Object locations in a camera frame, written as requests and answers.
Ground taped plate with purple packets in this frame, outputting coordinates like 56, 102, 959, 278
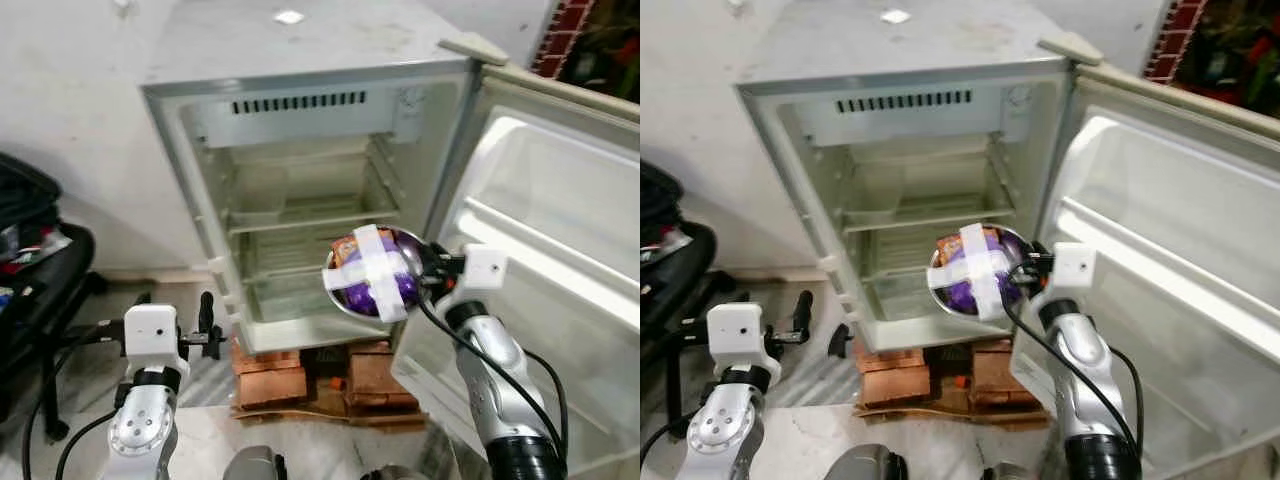
322, 224, 433, 323
927, 224, 1033, 321

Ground clear fridge shelf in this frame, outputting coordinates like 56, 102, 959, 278
225, 135, 401, 237
840, 135, 1016, 234

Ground white fridge door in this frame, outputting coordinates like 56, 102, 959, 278
390, 35, 641, 480
1008, 35, 1280, 480

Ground open white fridge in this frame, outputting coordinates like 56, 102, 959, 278
737, 0, 1079, 353
140, 0, 483, 356

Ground red brick stack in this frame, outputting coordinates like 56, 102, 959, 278
855, 343, 931, 409
345, 343, 421, 409
965, 340, 1046, 409
230, 340, 309, 411

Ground grey robot left leg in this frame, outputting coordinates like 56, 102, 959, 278
222, 445, 289, 480
828, 445, 909, 480

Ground brown cardboard base sheet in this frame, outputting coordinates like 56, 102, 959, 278
855, 400, 1051, 430
232, 400, 426, 432

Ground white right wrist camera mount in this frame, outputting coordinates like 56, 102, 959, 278
1038, 242, 1099, 306
443, 244, 509, 317

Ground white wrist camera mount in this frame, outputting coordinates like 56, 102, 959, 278
707, 302, 771, 368
443, 244, 509, 317
1038, 242, 1099, 306
124, 304, 183, 373

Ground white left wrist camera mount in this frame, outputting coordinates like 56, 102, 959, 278
124, 304, 183, 373
707, 302, 771, 368

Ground red brick patterned frame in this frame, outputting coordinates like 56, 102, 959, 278
530, 0, 641, 101
1143, 0, 1280, 106

